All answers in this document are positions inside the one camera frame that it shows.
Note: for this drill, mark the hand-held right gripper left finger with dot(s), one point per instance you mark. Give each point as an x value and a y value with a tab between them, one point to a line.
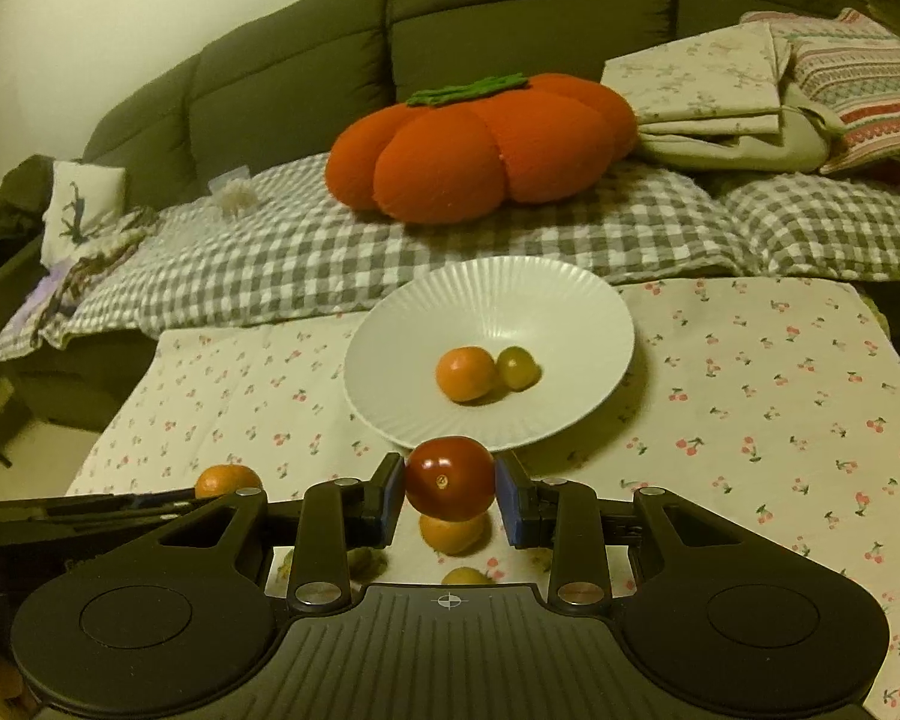
391	502

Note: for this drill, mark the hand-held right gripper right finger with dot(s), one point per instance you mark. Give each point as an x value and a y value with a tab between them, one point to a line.
507	504

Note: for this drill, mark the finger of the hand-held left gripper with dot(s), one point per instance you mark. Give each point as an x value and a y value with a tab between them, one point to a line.
97	504

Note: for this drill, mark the orange tangerine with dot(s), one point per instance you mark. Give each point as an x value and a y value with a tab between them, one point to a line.
226	481
454	534
465	373

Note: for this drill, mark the red tomato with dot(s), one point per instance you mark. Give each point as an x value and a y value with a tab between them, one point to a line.
450	478

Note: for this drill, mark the small green fruit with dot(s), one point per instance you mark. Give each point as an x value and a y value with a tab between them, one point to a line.
519	367
362	560
465	577

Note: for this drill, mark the white ribbed plate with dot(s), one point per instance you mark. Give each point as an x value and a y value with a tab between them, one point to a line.
540	315

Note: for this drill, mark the crumpled floral cloth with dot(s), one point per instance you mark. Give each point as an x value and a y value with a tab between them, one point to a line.
94	262

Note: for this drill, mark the grey checkered blanket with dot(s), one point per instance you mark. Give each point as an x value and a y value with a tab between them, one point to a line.
307	262

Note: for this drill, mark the cherry print tablecloth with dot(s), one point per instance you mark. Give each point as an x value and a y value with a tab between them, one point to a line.
757	405

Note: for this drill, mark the white embroidered pillow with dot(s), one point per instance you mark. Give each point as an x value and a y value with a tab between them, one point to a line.
82	202

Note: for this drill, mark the dark cloth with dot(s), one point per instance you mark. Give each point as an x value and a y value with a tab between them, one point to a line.
19	191

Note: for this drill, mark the orange pumpkin cushion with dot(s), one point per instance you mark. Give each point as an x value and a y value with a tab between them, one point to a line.
457	150

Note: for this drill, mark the folded beige cloth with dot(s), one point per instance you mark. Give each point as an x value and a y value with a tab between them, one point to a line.
727	151

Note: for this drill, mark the dark green sofa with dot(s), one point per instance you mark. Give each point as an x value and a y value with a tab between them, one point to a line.
292	52

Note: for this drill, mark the folded floral cloth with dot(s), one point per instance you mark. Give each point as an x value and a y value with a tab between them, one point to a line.
697	75

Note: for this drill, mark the striped patterned pillow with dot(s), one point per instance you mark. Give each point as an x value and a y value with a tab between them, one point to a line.
862	82

